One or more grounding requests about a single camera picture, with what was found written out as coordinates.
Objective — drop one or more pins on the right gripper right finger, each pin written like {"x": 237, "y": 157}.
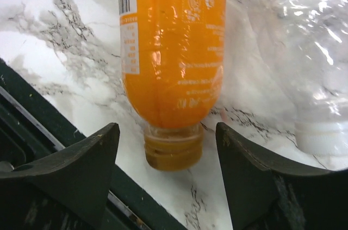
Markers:
{"x": 268, "y": 191}

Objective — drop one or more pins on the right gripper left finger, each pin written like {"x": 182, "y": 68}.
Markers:
{"x": 64, "y": 190}

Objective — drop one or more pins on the orange juice bottle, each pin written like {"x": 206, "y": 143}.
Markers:
{"x": 172, "y": 59}

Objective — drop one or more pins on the clear bottle green label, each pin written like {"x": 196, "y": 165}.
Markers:
{"x": 304, "y": 44}

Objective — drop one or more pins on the black aluminium base frame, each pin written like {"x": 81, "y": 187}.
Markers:
{"x": 124, "y": 191}

